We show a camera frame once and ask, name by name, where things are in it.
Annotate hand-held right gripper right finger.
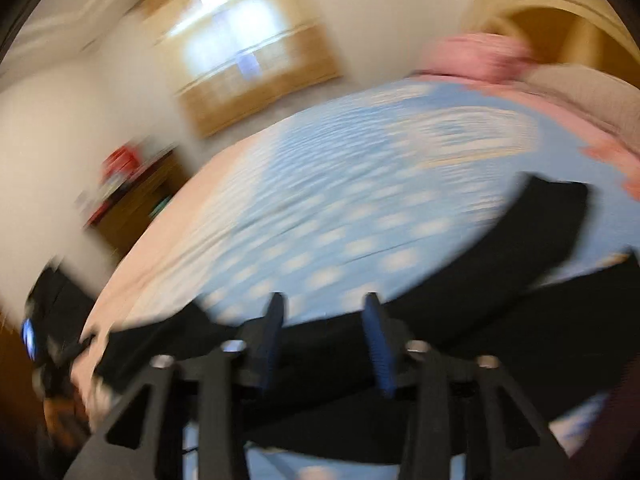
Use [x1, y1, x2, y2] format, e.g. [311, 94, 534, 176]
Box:
[362, 292, 571, 480]

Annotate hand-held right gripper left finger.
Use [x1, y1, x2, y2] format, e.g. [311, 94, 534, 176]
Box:
[65, 292, 286, 480]

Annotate black pants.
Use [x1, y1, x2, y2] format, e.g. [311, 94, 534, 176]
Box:
[95, 172, 640, 453]

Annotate person's left hand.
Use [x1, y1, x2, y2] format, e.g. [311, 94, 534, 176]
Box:
[42, 390, 91, 436]

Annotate wooden cabinet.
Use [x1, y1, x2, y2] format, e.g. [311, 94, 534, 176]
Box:
[85, 150, 191, 266]

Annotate red box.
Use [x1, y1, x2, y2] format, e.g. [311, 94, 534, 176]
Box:
[102, 142, 141, 176]

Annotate blue printed blanket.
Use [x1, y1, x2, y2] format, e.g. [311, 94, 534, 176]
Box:
[80, 77, 640, 480]

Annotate person's dark dotted clothing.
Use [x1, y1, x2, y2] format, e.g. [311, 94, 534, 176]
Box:
[567, 355, 640, 480]

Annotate beige patterned curtain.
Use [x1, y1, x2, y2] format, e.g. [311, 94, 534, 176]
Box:
[135, 0, 346, 141]

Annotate pink pillow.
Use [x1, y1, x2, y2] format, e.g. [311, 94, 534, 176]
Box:
[415, 32, 538, 83]

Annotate striped pillow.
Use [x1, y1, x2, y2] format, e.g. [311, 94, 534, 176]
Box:
[525, 65, 640, 146]

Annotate cream wooden headboard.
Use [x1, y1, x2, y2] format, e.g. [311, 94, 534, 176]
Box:
[465, 0, 640, 91]

